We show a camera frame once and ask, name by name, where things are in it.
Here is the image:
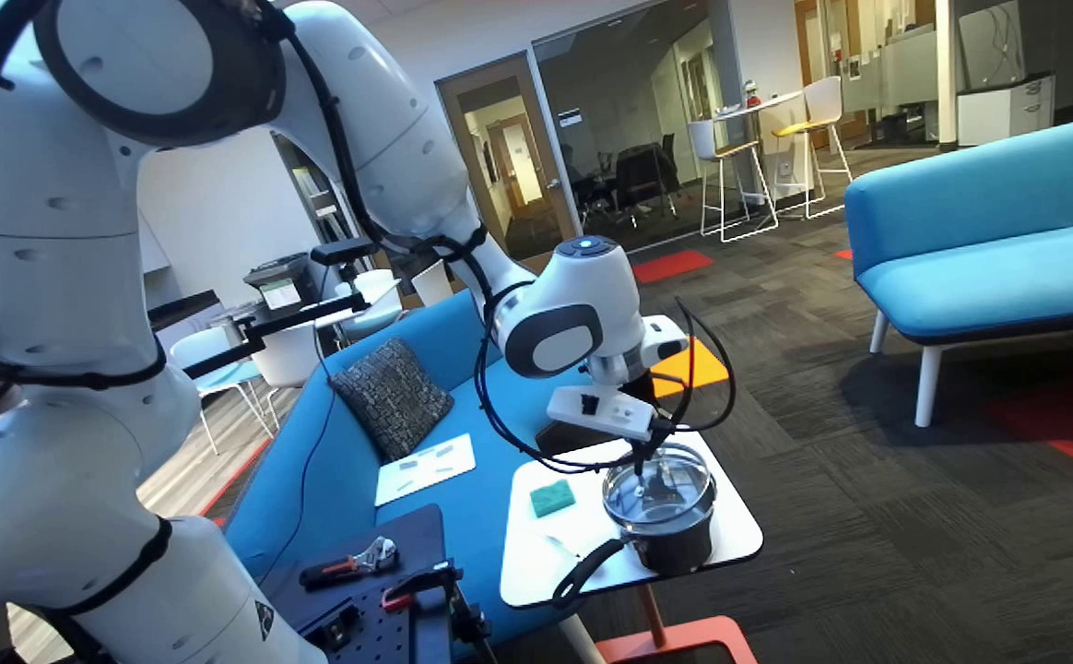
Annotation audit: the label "red table base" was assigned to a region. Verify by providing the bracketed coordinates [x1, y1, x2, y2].
[593, 588, 765, 664]

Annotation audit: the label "black equipment desk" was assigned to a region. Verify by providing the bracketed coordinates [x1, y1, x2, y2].
[143, 237, 380, 384]

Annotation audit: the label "green sponge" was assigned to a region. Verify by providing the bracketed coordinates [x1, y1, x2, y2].
[529, 475, 579, 522]

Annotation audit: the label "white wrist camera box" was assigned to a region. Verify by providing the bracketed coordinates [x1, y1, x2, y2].
[541, 384, 676, 447]

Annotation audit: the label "blue sofa with cushion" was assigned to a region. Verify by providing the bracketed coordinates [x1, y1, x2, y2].
[221, 288, 702, 657]

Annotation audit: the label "red handled pliers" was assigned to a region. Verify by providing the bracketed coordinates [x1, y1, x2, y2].
[296, 537, 403, 591]

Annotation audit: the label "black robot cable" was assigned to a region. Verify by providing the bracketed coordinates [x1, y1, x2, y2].
[470, 292, 740, 479]

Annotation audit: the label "white cabinet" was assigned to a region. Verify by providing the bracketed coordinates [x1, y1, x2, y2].
[956, 72, 1058, 150]

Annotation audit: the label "white paper sheet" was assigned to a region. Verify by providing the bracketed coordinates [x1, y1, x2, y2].
[374, 432, 479, 511]

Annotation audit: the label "blue sofa with white legs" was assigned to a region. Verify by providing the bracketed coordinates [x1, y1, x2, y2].
[840, 106, 1073, 432]

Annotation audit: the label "yellow floor block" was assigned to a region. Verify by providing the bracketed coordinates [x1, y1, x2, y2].
[647, 331, 735, 407]

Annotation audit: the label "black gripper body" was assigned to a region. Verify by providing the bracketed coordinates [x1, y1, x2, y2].
[535, 419, 669, 471]

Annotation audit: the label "black perforated board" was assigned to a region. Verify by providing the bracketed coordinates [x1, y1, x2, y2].
[266, 503, 472, 664]

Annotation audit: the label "glass lid with black handle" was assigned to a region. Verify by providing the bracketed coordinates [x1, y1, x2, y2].
[601, 438, 720, 537]

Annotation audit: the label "white high stool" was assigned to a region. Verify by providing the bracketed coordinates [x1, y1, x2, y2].
[779, 74, 861, 227]
[691, 104, 786, 246]

